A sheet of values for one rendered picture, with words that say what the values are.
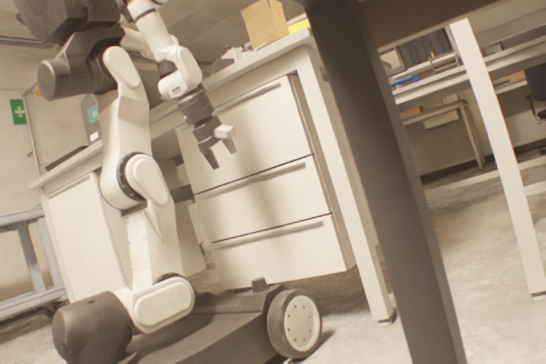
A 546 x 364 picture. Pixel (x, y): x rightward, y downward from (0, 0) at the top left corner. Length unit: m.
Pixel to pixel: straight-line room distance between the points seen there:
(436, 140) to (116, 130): 5.02
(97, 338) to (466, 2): 0.99
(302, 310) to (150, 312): 0.43
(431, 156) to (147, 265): 5.04
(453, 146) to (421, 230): 5.48
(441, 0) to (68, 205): 2.02
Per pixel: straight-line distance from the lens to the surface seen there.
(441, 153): 5.84
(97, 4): 1.31
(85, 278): 2.24
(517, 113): 5.76
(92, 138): 2.02
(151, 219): 1.18
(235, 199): 1.41
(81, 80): 1.23
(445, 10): 0.44
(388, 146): 0.33
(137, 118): 1.26
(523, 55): 2.89
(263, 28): 3.90
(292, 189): 1.28
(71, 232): 2.25
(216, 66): 1.49
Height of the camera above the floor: 0.48
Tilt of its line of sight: 3 degrees up
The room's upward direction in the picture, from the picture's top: 17 degrees counter-clockwise
